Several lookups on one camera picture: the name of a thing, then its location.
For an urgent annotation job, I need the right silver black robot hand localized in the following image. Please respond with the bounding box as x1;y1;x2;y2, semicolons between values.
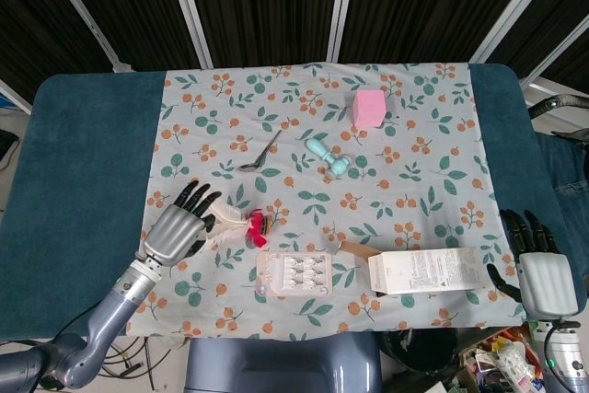
486;208;580;320

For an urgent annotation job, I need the metal spoon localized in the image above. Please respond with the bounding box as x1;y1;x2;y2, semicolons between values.
237;129;283;174

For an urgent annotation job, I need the blister pill pack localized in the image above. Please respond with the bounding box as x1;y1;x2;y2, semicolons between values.
254;250;334;298

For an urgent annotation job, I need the pink cube block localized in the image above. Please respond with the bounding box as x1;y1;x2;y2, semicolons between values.
352;87;387;129

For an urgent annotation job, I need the black loose floor cable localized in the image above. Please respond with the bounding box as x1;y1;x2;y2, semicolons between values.
98;335;190;380

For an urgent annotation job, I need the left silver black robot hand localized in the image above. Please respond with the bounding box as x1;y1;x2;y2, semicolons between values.
137;179;223;269

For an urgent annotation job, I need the teal fabric table cover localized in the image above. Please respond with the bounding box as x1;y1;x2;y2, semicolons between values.
0;63;589;341

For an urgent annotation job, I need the white red shuttlecock toy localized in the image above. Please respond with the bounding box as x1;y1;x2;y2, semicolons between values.
202;199;272;251

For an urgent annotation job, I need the floral print tablecloth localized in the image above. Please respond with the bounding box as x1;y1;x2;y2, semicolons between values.
126;61;525;342

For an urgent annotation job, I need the black waste bin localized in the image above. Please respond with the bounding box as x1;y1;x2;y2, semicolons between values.
380;326;459;387

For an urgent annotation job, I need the box of assorted clutter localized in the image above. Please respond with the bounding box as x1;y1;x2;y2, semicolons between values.
455;323;553;393

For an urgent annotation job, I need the black chair armrest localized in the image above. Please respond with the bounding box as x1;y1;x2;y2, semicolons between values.
526;93;589;121

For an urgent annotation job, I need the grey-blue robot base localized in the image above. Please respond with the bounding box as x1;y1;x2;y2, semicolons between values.
183;335;386;393

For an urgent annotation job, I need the teal toy hammer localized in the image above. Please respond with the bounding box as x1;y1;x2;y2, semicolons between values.
306;137;352;179

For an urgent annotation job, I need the white open cardboard box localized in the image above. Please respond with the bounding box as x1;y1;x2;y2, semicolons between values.
338;241;494;298

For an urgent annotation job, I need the white partition frame post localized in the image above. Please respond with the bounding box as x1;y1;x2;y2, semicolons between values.
468;0;560;65
36;0;128;73
517;13;589;90
161;0;214;68
327;0;359;64
0;78;34;114

